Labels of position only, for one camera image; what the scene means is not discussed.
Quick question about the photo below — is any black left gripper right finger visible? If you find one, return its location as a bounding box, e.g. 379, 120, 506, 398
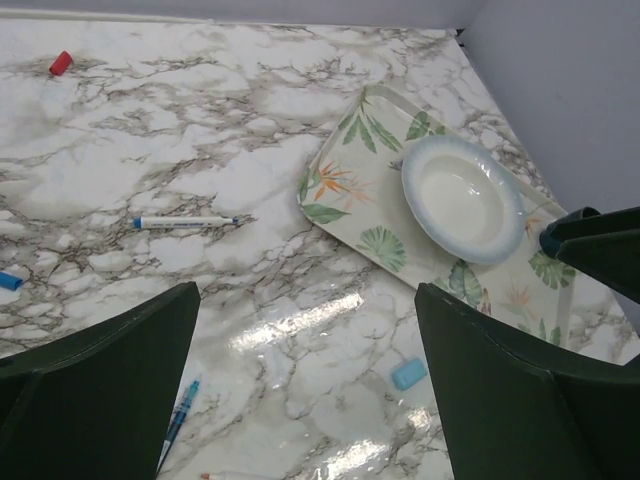
415, 283, 639, 479

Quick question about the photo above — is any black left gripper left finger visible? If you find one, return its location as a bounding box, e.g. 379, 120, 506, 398
1, 282, 200, 479

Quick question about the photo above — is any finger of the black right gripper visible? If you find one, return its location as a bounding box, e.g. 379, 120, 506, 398
554, 207, 640, 303

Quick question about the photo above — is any blue marker cap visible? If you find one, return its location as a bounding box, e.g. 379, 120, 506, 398
0, 272, 23, 291

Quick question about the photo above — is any white marker blue end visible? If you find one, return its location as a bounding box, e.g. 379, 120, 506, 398
133, 216, 239, 229

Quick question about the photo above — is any red marker cap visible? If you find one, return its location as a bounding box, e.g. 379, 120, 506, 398
49, 50, 73, 76

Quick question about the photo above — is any white marker red tip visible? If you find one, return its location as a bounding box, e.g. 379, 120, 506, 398
200, 471, 275, 480

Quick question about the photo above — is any blue transparent gel pen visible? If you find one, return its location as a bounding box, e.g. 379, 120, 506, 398
156, 379, 200, 473

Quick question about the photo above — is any dark blue mug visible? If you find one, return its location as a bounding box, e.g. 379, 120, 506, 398
539, 207, 601, 259

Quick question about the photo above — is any light blue eraser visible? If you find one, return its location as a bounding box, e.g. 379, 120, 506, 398
391, 358, 428, 391

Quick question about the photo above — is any white plate blue rim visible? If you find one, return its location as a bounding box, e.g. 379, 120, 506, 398
401, 135, 525, 265

